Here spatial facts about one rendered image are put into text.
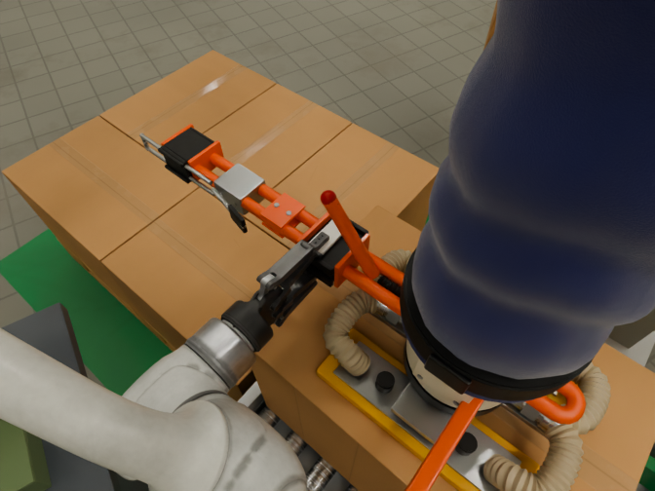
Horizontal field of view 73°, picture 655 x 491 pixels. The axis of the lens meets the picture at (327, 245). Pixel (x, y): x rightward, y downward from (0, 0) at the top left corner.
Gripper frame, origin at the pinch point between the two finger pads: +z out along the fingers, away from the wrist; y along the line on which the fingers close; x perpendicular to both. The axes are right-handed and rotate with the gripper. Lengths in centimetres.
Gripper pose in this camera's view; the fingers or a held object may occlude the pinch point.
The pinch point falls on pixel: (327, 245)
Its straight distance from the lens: 72.1
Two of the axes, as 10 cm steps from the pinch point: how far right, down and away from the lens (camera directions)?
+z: 6.4, -6.4, 4.3
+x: 7.7, 5.1, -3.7
